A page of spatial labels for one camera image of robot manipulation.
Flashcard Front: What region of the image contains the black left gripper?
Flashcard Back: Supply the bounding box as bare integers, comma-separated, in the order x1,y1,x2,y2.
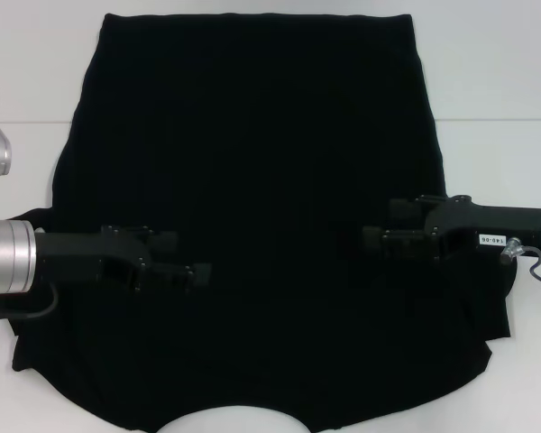
34,224,214,295

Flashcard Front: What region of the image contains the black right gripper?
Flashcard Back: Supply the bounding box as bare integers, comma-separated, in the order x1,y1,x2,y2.
362,194,541,263

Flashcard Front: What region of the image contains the black shirt with white print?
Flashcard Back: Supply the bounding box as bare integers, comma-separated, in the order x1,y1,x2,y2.
9,13,519,433

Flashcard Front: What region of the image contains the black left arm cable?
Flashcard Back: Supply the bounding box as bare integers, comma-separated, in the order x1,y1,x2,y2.
0,288,58,322

